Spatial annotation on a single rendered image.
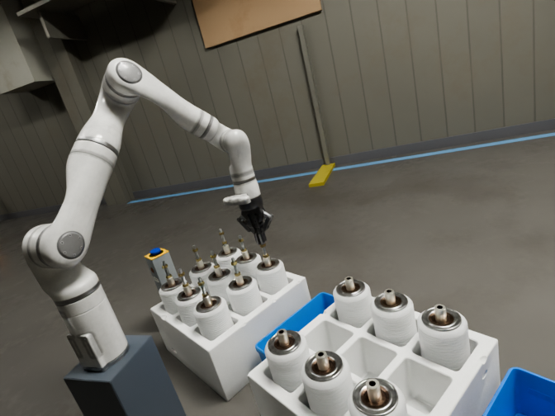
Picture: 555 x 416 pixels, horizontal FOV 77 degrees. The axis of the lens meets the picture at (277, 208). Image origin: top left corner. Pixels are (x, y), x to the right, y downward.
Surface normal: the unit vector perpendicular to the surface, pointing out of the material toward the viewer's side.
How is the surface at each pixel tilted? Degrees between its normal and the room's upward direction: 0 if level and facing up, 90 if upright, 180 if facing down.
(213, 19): 90
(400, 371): 90
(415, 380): 90
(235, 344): 90
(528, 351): 0
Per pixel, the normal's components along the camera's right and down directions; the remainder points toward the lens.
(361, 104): -0.30, 0.37
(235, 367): 0.67, 0.07
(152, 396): 0.92, -0.12
